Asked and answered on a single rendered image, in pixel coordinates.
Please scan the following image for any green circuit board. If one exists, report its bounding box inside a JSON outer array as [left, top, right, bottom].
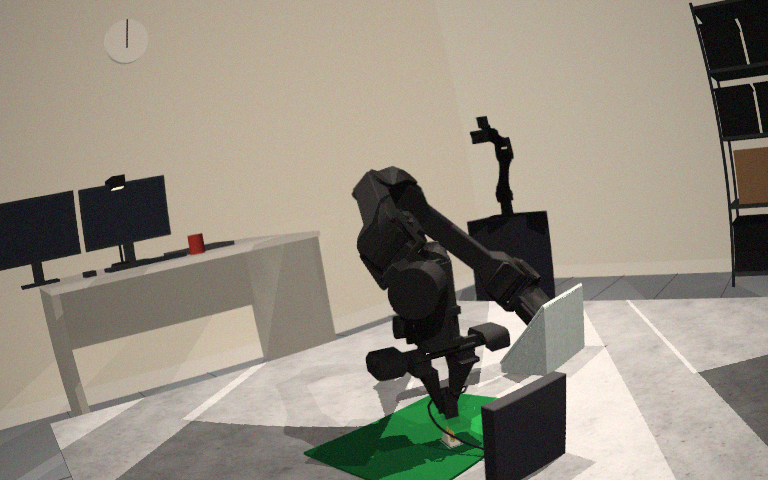
[[304, 393, 499, 480]]

